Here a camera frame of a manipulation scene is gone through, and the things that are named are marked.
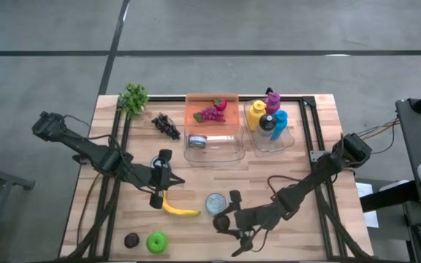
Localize yellow banana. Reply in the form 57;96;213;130
161;191;202;218

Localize black aluminium table frame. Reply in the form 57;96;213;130
61;94;374;263

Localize coloured wire bundle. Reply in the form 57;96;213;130
356;117;398;154

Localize black side table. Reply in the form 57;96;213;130
395;97;421;263

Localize clear bottle black cap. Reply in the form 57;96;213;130
257;113;278;138

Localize magenta plastic water bottle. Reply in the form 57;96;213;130
264;91;281;115

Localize dark brown avocado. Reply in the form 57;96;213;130
213;214;232;233
124;232;141;249

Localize green apple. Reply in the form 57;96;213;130
145;230;170;255

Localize green potted plant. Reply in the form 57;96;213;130
117;82;150;120

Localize black stand beam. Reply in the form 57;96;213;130
359;175;421;213

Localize purple toy grape bunch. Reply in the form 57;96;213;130
192;106;227;123

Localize black toy grape bunch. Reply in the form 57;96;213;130
151;113;181;140

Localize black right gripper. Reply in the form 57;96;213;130
216;189;281;251

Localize yellow plastic water bottle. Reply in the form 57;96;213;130
247;99;268;132

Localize small clear plastic bin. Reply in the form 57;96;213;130
243;98;295;159

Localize large clear plastic bin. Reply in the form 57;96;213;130
183;93;247;164

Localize blue plastic water bottle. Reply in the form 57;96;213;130
270;110;289;142

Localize white paper sheet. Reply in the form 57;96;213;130
354;181;379;229

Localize grey metal base plate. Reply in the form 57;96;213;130
308;149;324;164

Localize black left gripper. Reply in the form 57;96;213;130
137;148;187;210

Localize orange plastic board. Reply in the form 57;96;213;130
185;93;240;137

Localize red toy strawberry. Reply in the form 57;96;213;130
213;97;228;113

